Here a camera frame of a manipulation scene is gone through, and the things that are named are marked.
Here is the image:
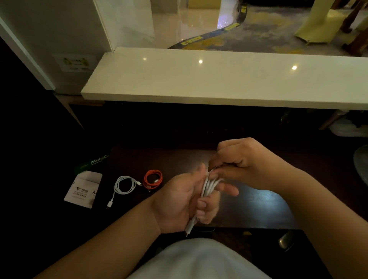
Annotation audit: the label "person's left hand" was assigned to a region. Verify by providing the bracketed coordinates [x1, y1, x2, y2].
[150, 163, 240, 235]

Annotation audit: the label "person's right hand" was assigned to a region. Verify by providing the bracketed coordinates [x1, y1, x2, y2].
[208, 137, 299, 194]

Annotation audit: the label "white charging cable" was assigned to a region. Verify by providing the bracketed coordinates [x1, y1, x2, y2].
[185, 169, 225, 238]

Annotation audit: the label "person's right forearm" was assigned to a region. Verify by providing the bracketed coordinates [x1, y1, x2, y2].
[274, 168, 368, 279]

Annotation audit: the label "person's left forearm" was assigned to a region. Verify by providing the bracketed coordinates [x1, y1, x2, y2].
[34, 198, 162, 279]

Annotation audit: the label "person's white shirt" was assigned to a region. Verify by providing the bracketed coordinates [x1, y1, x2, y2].
[126, 238, 272, 279]

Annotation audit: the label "metal chair foot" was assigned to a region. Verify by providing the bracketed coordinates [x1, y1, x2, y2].
[278, 231, 296, 252]

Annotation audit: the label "white stone counter ledge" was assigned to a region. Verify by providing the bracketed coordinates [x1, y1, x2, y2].
[81, 47, 368, 111]

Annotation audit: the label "green package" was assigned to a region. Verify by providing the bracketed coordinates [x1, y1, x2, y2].
[74, 153, 111, 175]

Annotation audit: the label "white paper packet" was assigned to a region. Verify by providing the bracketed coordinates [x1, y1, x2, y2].
[63, 170, 103, 209]

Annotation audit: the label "round grey plate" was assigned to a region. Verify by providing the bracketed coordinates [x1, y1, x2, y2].
[353, 145, 368, 187]

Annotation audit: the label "black yellow floor strip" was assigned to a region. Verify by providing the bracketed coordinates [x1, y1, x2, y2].
[168, 4, 248, 50]

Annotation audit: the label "yellow chair cover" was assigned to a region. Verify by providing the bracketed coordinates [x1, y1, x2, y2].
[293, 0, 351, 45]

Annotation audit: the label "brown wooden chair legs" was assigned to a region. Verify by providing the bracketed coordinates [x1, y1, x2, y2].
[331, 0, 368, 57]

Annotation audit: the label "orange coiled cable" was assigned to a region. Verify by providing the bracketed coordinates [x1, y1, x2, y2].
[143, 169, 163, 192]

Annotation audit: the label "white coiled cable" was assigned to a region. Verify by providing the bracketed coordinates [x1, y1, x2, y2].
[106, 176, 142, 209]

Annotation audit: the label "wall sticker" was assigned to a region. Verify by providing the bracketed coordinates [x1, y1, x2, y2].
[53, 54, 97, 73]

